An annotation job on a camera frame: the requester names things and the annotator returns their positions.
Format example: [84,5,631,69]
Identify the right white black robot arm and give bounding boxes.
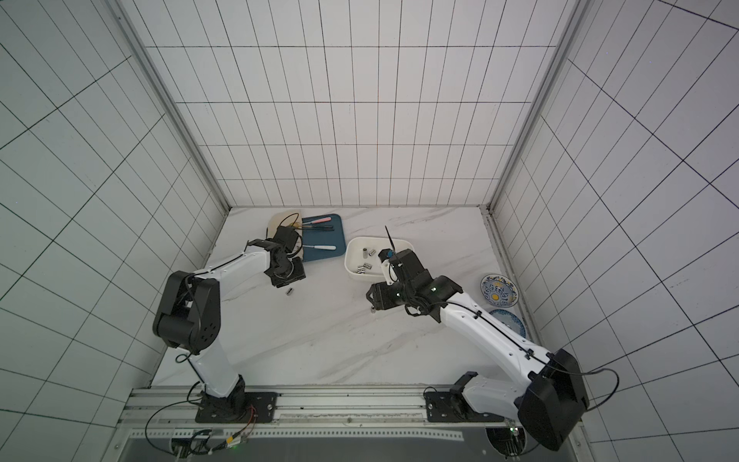
[366,276,590,450]

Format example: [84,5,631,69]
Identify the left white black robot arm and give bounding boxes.
[153,240,305,400]

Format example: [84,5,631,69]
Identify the white plastic storage box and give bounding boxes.
[344,237,414,283]

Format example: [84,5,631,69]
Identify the teal plastic tray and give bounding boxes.
[302,214,346,263]

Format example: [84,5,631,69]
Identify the blue patterned plate upper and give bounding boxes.
[480,275,520,309]

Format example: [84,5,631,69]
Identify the blue patterned plate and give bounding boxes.
[480,275,520,309]
[490,309,527,338]

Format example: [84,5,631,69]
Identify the blue patterned plate lower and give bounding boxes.
[490,309,527,338]

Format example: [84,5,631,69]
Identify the right base wiring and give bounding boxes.
[486,425,541,458]

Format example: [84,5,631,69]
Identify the base wiring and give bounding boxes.
[486,425,541,458]
[143,354,258,458]

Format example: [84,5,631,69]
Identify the left base wiring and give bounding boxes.
[143,354,258,458]

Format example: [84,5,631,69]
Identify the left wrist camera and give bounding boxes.
[246,225,302,256]

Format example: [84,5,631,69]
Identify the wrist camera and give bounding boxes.
[379,248,431,285]
[246,225,302,256]

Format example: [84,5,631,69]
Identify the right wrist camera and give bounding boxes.
[379,248,431,285]

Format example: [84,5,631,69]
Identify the black handled spoon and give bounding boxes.
[299,223,334,232]

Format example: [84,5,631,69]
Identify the pink handled spoon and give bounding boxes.
[302,217,332,226]

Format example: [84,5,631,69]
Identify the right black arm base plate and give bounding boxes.
[423,389,504,424]

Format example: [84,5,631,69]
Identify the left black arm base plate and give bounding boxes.
[196,390,278,425]

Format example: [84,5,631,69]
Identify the aluminium mounting rail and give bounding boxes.
[119,385,521,436]

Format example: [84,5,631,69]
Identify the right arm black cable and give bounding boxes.
[579,367,622,412]

